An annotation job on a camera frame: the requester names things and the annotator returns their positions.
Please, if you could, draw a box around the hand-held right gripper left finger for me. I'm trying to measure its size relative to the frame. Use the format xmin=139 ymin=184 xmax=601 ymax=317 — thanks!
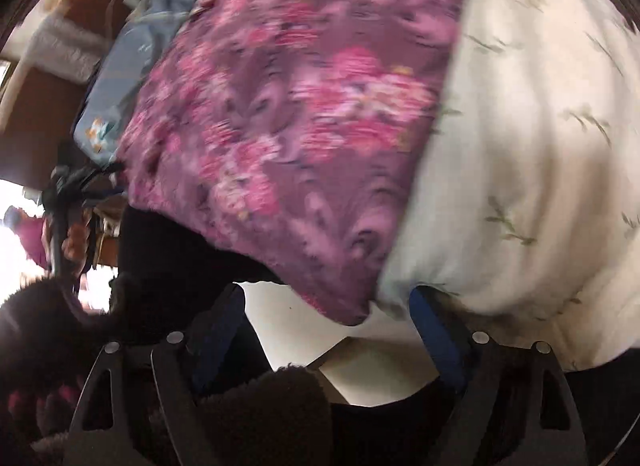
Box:
xmin=62 ymin=283 xmax=281 ymax=466

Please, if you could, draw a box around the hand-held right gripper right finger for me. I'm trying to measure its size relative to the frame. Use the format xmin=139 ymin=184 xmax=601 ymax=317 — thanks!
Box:
xmin=407 ymin=286 xmax=591 ymax=466

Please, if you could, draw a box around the purple floral garment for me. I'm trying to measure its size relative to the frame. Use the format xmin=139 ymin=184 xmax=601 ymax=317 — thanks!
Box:
xmin=115 ymin=0 xmax=473 ymax=327

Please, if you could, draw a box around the person's left forearm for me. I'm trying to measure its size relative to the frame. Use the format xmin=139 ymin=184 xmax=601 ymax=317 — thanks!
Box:
xmin=0 ymin=273 xmax=146 ymax=466

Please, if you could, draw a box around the person's black fuzzy clothing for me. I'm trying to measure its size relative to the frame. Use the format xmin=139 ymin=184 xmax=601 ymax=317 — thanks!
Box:
xmin=107 ymin=206 xmax=336 ymax=466

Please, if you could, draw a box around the wooden cabinet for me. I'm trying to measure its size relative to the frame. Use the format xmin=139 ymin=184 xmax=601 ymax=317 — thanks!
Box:
xmin=0 ymin=0 xmax=141 ymax=191

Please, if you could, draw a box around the white towel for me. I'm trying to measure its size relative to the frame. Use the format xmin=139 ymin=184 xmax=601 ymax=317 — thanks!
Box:
xmin=22 ymin=13 xmax=108 ymax=84

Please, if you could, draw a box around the white leaf-print pillow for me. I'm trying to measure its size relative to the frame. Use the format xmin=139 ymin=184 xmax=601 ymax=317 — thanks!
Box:
xmin=377 ymin=0 xmax=640 ymax=372

